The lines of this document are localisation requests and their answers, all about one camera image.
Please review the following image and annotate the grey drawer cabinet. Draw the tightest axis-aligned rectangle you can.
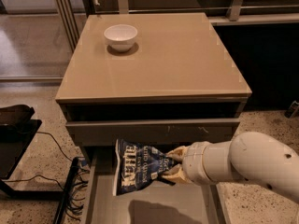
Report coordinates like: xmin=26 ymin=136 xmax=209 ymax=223
xmin=55 ymin=12 xmax=253 ymax=224

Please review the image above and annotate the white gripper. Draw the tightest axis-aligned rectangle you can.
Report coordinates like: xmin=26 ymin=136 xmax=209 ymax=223
xmin=162 ymin=141 xmax=216 ymax=185

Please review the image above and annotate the black floor cable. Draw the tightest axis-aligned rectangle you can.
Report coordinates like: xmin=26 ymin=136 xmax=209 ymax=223
xmin=3 ymin=130 xmax=92 ymax=221

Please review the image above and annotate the white ceramic bowl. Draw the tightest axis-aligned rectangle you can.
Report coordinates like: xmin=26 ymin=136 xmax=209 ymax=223
xmin=104 ymin=24 xmax=138 ymax=52

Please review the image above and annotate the black stand on left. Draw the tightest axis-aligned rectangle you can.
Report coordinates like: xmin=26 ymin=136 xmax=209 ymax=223
xmin=0 ymin=105 xmax=63 ymax=201

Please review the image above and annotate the metal railing frame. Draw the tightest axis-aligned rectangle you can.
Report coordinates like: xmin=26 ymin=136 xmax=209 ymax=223
xmin=54 ymin=0 xmax=299 ymax=48

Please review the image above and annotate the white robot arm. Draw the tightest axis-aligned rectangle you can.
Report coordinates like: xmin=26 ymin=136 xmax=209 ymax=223
xmin=162 ymin=132 xmax=299 ymax=203

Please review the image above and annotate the black power strip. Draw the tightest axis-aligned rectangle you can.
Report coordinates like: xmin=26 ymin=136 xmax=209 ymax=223
xmin=52 ymin=158 xmax=78 ymax=224

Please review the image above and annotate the blue Kettle chip bag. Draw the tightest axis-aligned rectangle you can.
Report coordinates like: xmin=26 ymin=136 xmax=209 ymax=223
xmin=112 ymin=139 xmax=177 ymax=196

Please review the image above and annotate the small dark floor object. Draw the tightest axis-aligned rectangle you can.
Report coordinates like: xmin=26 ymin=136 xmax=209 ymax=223
xmin=284 ymin=101 xmax=299 ymax=119

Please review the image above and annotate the open middle drawer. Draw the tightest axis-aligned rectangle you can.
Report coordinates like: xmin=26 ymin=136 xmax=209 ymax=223
xmin=80 ymin=147 xmax=228 ymax=224

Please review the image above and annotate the grey top drawer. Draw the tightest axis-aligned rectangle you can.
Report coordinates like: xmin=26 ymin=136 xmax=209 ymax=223
xmin=66 ymin=119 xmax=240 ymax=147

